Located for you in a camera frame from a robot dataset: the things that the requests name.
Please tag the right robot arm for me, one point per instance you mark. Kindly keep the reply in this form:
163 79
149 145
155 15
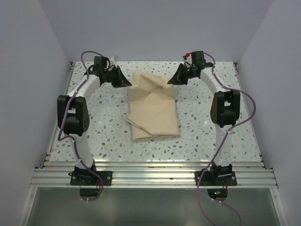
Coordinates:
224 112

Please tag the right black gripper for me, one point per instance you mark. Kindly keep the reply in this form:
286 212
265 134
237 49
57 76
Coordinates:
178 78

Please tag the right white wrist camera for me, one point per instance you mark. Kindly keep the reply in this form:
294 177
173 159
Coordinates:
187 58

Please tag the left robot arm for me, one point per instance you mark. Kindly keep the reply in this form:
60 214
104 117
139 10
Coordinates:
72 111

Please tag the beige surgical drape cloth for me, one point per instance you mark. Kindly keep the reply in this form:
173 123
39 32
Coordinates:
152 107

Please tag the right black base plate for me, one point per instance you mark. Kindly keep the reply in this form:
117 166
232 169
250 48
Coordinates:
225 180

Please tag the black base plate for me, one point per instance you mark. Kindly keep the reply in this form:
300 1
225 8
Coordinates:
91 180
225 180

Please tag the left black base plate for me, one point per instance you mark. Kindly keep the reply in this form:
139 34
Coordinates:
91 180

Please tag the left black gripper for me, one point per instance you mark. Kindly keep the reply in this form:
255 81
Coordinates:
122 82

